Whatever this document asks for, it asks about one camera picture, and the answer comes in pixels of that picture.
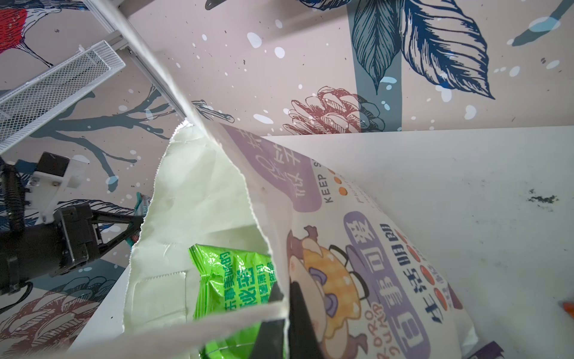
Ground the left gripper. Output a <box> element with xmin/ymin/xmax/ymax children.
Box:
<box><xmin>54</xmin><ymin>204</ymin><xmax>144</xmax><ymax>275</ymax></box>

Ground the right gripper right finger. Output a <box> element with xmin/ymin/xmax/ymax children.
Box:
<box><xmin>288</xmin><ymin>282</ymin><xmax>324</xmax><ymax>359</ymax></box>

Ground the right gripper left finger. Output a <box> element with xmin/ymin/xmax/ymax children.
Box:
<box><xmin>248</xmin><ymin>281</ymin><xmax>288</xmax><ymax>359</ymax></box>

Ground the green Lays chips packet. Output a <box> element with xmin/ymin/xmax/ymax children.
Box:
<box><xmin>189</xmin><ymin>245</ymin><xmax>277</xmax><ymax>358</ymax></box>

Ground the white printed paper bag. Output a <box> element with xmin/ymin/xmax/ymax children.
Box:
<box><xmin>26</xmin><ymin>0</ymin><xmax>480</xmax><ymax>359</ymax></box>

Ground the orange chips packet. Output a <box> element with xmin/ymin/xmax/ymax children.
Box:
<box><xmin>560</xmin><ymin>301</ymin><xmax>574</xmax><ymax>318</ymax></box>

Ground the purple snack packet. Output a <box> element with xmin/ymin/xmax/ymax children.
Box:
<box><xmin>469</xmin><ymin>341</ymin><xmax>505</xmax><ymax>359</ymax></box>

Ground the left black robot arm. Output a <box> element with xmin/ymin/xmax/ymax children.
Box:
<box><xmin>1</xmin><ymin>152</ymin><xmax>144</xmax><ymax>299</ymax></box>

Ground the white mesh wall shelf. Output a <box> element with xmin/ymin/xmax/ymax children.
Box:
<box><xmin>1</xmin><ymin>40</ymin><xmax>126</xmax><ymax>153</ymax></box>

